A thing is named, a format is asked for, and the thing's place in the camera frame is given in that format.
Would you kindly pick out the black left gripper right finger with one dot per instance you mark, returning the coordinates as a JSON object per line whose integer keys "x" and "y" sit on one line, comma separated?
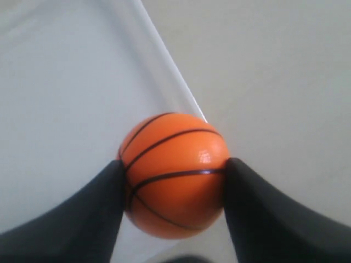
{"x": 266, "y": 225}

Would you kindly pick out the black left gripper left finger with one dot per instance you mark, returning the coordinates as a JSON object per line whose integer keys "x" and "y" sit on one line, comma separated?
{"x": 84, "y": 228}

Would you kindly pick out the small orange basketball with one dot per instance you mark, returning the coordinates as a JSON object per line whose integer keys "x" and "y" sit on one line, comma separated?
{"x": 174, "y": 164}

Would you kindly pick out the white plastic tray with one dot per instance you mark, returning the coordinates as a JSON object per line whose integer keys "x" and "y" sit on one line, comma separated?
{"x": 76, "y": 77}

